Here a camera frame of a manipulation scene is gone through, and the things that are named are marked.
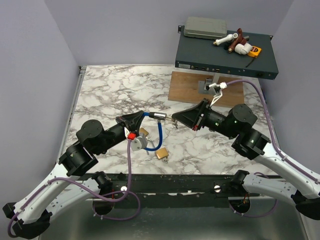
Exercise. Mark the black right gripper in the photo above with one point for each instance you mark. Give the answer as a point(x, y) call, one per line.
point(191, 116)

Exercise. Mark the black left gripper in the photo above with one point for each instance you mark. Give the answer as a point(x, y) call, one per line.
point(135, 121)

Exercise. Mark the brass padlock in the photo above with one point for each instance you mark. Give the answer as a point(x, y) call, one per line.
point(162, 153)
point(146, 133)

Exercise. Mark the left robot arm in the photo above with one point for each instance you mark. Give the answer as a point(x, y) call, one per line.
point(32, 215)

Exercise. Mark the white pipe elbow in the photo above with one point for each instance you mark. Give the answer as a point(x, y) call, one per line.
point(243, 49)

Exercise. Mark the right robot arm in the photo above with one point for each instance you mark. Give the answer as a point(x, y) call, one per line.
point(300, 187)

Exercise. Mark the wooden board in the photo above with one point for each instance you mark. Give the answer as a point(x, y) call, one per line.
point(188, 87)

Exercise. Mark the white pipe with brass end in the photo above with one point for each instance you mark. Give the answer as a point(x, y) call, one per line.
point(227, 39)

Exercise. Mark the grey plastic case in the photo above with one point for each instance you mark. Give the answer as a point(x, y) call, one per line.
point(205, 28)

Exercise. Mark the brown pipe fitting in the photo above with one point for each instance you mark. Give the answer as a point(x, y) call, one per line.
point(240, 39)

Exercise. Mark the yellow tape measure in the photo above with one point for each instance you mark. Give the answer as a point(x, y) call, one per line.
point(254, 52)

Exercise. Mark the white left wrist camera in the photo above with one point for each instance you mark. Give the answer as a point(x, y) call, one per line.
point(138, 142)

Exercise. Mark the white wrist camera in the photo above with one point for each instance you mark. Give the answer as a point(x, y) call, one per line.
point(138, 142)
point(218, 92)

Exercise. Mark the grey metal socket bracket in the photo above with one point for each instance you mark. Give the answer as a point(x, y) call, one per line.
point(206, 87)

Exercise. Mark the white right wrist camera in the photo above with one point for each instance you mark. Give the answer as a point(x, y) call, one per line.
point(218, 92)

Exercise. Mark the blue rack network switch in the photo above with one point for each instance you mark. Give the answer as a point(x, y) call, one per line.
point(200, 54)

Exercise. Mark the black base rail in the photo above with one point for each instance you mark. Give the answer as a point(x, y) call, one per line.
point(177, 191)

